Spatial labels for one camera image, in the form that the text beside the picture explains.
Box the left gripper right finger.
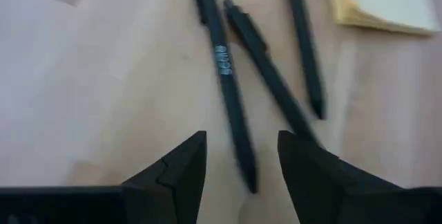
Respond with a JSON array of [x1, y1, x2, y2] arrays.
[[277, 129, 405, 224]]

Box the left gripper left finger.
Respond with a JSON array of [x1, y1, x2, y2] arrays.
[[122, 130, 208, 224]]

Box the black pen with silver print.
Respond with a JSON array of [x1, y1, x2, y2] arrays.
[[192, 0, 260, 194]]

